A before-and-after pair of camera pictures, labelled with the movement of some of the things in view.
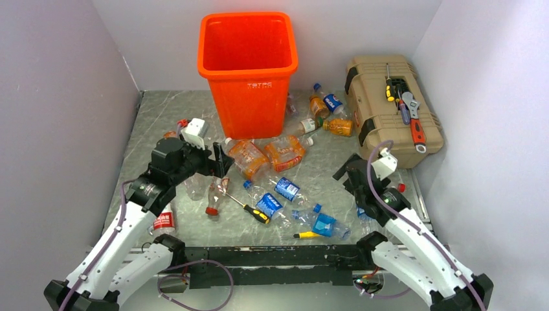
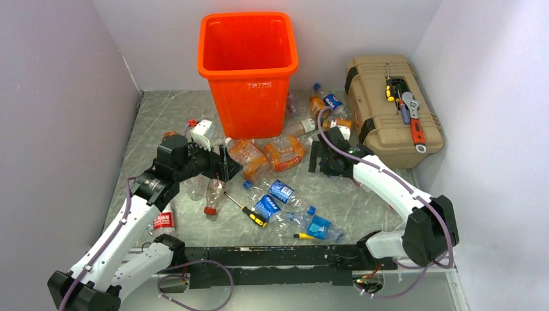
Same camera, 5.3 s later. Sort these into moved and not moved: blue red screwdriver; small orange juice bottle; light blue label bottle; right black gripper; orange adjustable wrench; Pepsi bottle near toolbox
Moved: light blue label bottle; right black gripper
Not moved: small orange juice bottle; blue red screwdriver; Pepsi bottle near toolbox; orange adjustable wrench
